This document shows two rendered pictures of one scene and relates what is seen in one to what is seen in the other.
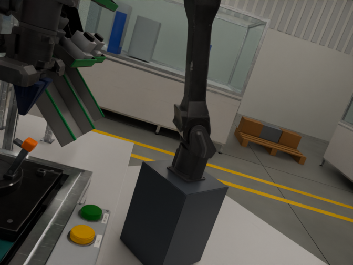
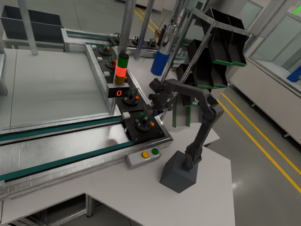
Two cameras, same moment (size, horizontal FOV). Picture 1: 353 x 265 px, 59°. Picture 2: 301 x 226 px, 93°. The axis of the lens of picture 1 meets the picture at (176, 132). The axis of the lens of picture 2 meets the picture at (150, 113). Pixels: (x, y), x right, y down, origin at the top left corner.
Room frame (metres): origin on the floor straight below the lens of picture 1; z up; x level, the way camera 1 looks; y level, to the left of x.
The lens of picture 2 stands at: (0.11, -0.22, 1.74)
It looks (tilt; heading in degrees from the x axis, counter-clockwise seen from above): 43 degrees down; 52
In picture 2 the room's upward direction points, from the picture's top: 25 degrees clockwise
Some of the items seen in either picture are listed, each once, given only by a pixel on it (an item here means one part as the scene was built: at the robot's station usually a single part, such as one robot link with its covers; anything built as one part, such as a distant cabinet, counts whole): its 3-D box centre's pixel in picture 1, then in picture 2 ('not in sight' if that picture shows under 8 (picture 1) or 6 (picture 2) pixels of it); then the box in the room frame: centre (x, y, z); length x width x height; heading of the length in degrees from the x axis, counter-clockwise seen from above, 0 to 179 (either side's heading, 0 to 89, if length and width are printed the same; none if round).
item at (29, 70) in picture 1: (34, 50); (159, 103); (0.52, 0.27, 1.23); 0.19 x 0.06 x 0.08; 7
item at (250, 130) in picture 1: (270, 138); not in sight; (5.81, -1.75, 0.20); 1.20 x 0.80 x 0.41; 93
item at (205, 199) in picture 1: (172, 213); (178, 172); (0.63, -0.05, 0.96); 0.14 x 0.14 x 0.20; 48
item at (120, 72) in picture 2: not in sight; (121, 70); (0.31, 0.42, 1.33); 0.05 x 0.05 x 0.05
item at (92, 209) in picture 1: (91, 214); (155, 151); (0.52, 0.11, 0.96); 0.04 x 0.04 x 0.02
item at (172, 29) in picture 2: not in sight; (170, 35); (1.00, 1.19, 1.32); 0.14 x 0.14 x 0.38
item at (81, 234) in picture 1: (82, 236); (145, 154); (0.45, 0.10, 0.96); 0.04 x 0.04 x 0.02
